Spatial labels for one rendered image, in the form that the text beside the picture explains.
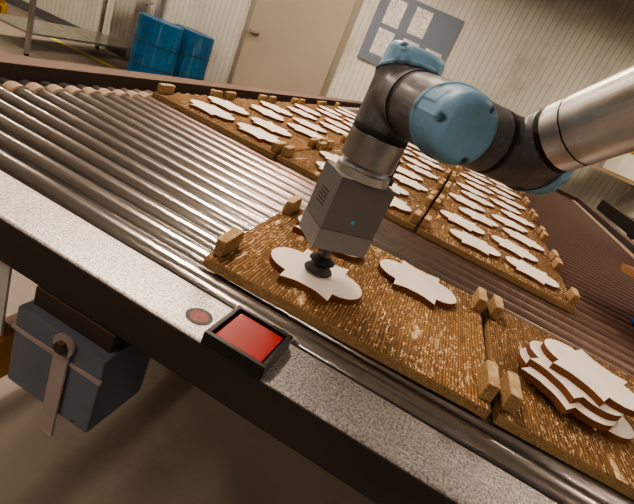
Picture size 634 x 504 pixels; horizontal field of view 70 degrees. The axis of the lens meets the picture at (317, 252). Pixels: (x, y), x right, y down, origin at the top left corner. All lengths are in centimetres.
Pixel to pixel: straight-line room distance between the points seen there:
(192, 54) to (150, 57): 62
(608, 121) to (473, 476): 37
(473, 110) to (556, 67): 589
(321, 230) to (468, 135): 23
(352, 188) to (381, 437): 29
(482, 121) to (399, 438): 33
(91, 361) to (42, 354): 8
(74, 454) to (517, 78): 579
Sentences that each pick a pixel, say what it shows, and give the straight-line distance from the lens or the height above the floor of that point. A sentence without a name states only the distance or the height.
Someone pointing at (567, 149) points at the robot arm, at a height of 124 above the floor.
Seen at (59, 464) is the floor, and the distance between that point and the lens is 153.
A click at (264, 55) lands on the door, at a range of 655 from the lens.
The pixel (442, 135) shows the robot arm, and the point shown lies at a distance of 46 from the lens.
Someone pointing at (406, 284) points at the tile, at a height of 95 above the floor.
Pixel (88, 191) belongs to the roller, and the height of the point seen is 91.
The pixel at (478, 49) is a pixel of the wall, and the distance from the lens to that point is 624.
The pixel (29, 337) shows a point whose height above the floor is 80.
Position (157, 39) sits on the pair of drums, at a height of 58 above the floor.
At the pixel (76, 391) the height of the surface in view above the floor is 76.
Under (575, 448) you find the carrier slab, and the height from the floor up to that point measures 94.
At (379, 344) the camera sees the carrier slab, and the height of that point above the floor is 94.
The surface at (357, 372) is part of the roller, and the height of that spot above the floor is 92.
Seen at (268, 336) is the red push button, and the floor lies 93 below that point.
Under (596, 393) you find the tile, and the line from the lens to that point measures 73.
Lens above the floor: 123
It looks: 23 degrees down
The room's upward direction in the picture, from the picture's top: 24 degrees clockwise
